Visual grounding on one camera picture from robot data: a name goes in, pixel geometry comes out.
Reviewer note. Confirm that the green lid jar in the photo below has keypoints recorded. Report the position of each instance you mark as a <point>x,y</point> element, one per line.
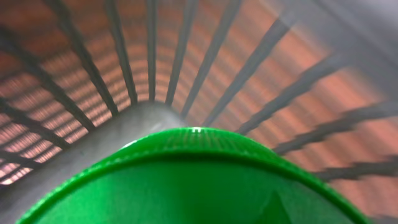
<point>193,175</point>

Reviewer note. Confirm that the grey plastic mesh basket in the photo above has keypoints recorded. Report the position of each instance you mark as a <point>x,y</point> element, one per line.
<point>316,81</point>

